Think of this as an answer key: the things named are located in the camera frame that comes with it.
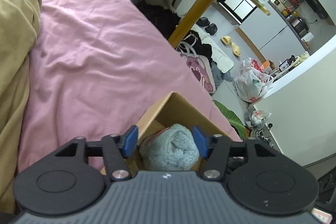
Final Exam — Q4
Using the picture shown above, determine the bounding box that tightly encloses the fluffy light blue towel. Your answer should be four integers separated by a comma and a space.
139, 124, 199, 171

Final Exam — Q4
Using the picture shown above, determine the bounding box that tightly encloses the green leaf cartoon rug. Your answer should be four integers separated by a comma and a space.
214, 100, 247, 140

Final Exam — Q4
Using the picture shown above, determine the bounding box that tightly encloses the grey sneaker left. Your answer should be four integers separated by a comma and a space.
249, 128, 273, 147

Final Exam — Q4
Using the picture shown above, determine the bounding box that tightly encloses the small clear plastic bag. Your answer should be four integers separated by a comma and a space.
244, 110, 272, 128

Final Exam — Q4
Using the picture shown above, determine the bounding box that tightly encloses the open cardboard box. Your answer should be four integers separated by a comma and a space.
100, 91, 233, 176

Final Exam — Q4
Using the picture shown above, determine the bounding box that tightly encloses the large white plastic bag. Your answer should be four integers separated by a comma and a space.
233, 57, 273, 103

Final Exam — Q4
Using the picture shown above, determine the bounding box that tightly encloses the pink bear cushion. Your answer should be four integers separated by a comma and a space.
180, 53, 216, 94

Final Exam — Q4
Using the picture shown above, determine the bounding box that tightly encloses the white floor towel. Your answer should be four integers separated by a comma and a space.
201, 36, 234, 73

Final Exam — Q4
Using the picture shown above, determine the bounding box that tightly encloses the yellow slipper right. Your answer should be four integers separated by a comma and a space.
231, 42, 241, 57

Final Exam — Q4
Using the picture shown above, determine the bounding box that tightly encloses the yellow slipper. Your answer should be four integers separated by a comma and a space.
220, 36, 232, 46
231, 42, 241, 57

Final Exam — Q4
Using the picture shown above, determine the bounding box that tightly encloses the black clothes pile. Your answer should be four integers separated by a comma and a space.
177, 30, 213, 64

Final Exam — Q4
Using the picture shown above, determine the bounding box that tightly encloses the yellow slipper left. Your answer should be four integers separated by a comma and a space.
220, 36, 232, 46

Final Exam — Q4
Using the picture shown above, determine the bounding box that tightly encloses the white cabinet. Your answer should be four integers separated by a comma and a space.
239, 2, 308, 65

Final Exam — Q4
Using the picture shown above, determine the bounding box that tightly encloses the black slipper left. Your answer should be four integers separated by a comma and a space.
196, 17, 210, 27

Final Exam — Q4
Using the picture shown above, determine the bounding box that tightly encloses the tan blanket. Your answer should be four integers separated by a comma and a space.
0, 0, 42, 213

